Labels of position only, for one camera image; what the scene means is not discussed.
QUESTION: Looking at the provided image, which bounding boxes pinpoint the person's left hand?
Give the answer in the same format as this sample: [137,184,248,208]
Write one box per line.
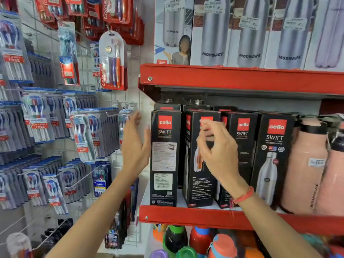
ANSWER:
[121,111,152,179]

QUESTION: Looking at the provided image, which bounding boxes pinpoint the person's right hand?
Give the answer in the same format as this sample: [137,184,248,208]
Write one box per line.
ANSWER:
[197,119,250,198]

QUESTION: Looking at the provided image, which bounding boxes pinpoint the person's left forearm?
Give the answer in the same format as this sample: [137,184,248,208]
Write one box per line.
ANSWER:
[46,169,143,258]

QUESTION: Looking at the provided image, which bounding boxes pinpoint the person's right forearm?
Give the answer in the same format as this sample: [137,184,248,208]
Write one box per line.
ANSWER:
[232,189,324,258]

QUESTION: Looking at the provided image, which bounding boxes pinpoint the row of black bottle boxes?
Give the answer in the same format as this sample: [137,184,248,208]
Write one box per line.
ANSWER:
[150,102,297,210]

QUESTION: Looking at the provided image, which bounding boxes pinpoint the clear toothbrush pack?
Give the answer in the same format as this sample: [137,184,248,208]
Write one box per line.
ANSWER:
[118,109,134,149]

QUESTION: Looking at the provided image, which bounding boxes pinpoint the row of blue toothbrush packs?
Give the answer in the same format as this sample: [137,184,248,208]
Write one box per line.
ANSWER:
[0,155,93,216]
[21,87,98,145]
[69,107,120,162]
[0,9,34,84]

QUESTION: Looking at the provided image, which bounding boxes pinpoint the dark blue multicolour toothbrush pack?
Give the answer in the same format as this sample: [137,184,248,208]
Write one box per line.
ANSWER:
[91,161,112,198]

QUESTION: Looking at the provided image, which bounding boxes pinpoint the white and red toothbrush pack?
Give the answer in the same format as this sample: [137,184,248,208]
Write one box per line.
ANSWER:
[99,30,128,91]

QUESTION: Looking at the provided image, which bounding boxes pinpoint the row of dark toothbrush packs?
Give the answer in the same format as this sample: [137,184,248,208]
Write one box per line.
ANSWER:
[104,178,140,250]

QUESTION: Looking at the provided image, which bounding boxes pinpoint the red bottle with blue cap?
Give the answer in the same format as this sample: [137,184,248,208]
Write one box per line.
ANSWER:
[189,226,214,255]

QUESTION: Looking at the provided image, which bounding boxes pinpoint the orange and green bottle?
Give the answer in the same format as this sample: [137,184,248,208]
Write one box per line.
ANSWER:
[153,224,168,243]

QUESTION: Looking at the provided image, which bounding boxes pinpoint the black bottle with green cap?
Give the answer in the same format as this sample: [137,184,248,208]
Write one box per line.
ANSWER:
[162,225,188,256]

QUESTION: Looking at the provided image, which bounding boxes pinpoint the orange bottle with blue lid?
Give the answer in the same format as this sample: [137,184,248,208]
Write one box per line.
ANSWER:
[208,234,238,258]

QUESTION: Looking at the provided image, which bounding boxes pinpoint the pink flask with black collar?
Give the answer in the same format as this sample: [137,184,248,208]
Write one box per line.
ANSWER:
[314,123,344,217]
[280,117,330,215]

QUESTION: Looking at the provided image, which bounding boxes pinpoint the green bottle cap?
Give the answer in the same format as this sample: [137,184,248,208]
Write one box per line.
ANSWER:
[176,246,198,258]

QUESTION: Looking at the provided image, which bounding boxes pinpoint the purple bottle cap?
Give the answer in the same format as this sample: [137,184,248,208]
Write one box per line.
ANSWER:
[149,249,169,258]

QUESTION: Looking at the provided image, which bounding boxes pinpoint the blue and red toothbrush pack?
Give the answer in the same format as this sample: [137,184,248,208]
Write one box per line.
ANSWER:
[58,21,80,86]

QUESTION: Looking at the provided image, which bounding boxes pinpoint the hanging red toothbrush packs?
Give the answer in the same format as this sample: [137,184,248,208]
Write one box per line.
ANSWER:
[34,0,145,46]

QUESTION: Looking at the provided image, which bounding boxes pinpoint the teal patterned bottle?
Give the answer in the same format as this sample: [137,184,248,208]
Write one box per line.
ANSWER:
[300,234,331,258]

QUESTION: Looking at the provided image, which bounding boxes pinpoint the red thread bracelet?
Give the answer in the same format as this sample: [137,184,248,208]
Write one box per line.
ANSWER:
[229,186,255,209]

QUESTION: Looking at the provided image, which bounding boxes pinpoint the white wire grid panel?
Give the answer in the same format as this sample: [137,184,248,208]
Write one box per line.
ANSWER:
[16,0,143,247]

